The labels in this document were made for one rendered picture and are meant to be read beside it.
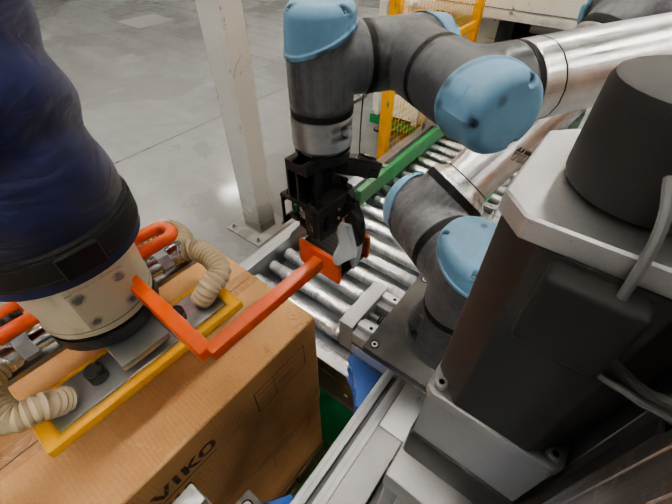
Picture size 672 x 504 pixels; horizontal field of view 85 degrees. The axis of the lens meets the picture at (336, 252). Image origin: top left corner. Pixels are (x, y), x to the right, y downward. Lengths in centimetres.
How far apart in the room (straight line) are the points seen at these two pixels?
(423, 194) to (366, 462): 45
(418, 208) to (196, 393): 52
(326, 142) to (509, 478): 35
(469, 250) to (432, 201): 12
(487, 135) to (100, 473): 74
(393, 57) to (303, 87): 10
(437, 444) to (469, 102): 27
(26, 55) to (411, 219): 50
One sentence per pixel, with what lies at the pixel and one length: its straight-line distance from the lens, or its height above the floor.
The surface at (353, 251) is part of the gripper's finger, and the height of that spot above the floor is 122.
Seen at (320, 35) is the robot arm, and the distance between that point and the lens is 40.
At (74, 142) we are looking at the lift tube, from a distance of 52.
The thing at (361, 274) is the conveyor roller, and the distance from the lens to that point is 144.
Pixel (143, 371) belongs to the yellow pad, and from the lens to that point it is 68.
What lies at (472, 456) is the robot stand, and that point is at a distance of 32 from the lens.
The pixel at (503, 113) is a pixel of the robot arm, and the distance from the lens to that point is 34.
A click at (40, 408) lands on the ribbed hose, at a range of 67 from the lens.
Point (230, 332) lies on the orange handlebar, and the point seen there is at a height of 119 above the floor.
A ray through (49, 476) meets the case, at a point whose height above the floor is 94.
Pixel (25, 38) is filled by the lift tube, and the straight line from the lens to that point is 51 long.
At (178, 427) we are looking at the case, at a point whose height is 94.
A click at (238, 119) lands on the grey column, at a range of 204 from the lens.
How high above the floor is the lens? 161
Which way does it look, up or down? 45 degrees down
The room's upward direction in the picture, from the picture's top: straight up
